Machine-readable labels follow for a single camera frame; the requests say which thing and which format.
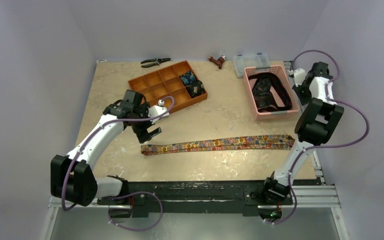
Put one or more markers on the blue rolled tie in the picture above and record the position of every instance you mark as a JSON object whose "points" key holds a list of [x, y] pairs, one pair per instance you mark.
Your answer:
{"points": [[188, 78]]}

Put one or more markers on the clear plastic organizer box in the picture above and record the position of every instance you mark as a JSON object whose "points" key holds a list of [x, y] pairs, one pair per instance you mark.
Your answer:
{"points": [[258, 60]]}

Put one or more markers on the black rolled tie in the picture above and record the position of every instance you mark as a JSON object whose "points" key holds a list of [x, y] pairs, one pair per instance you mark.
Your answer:
{"points": [[195, 89]]}

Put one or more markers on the black pliers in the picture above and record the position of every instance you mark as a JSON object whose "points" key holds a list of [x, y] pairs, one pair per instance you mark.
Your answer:
{"points": [[148, 63]]}

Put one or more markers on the pink plastic basket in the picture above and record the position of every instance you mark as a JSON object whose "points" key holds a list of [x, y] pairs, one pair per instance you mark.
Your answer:
{"points": [[280, 72]]}

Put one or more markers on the dark ties in basket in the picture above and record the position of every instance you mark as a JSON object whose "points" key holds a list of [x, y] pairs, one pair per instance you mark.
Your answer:
{"points": [[263, 97]]}

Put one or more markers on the colourful patterned tie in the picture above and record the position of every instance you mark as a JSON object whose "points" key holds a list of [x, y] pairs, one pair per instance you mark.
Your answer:
{"points": [[253, 142]]}

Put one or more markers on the brown handled tool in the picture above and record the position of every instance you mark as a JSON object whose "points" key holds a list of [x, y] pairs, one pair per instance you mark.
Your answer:
{"points": [[219, 62]]}

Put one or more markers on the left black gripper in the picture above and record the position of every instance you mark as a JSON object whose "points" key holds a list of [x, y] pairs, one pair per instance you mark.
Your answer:
{"points": [[143, 130]]}

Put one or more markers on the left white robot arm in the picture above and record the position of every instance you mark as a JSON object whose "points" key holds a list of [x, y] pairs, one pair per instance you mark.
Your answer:
{"points": [[71, 175]]}

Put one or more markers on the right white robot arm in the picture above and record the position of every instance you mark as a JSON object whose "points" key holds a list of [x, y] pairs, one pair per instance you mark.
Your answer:
{"points": [[314, 128]]}

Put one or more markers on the aluminium frame rail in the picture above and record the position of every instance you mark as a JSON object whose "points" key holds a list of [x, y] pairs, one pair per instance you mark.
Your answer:
{"points": [[225, 113]]}

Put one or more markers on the orange compartment tray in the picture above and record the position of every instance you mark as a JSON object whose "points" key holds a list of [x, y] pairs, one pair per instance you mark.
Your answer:
{"points": [[165, 81]]}

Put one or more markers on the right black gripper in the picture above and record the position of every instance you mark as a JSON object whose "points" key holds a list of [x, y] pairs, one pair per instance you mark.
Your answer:
{"points": [[302, 91]]}

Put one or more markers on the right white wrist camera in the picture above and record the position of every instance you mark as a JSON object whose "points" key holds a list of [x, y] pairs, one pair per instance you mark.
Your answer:
{"points": [[298, 76]]}

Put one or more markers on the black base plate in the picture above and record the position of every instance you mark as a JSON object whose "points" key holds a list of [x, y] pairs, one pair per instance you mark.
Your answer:
{"points": [[195, 197]]}

